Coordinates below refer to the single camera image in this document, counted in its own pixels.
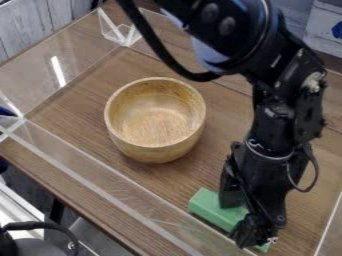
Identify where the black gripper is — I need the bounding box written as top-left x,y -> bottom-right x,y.
219,140 -> 313,249

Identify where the green rectangular block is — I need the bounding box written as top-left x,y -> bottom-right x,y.
187,187 -> 274,254

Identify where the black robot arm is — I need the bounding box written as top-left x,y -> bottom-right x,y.
117,0 -> 328,248

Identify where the brown wooden bowl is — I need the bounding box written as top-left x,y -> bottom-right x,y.
105,77 -> 207,163

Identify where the black table leg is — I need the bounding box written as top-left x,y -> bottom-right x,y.
50,199 -> 66,224

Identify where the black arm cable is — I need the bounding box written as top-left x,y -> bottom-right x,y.
285,146 -> 321,193

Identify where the black cable loop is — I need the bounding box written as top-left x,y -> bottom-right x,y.
0,219 -> 82,256

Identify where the clear acrylic corner bracket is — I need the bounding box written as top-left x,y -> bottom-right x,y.
96,8 -> 142,47

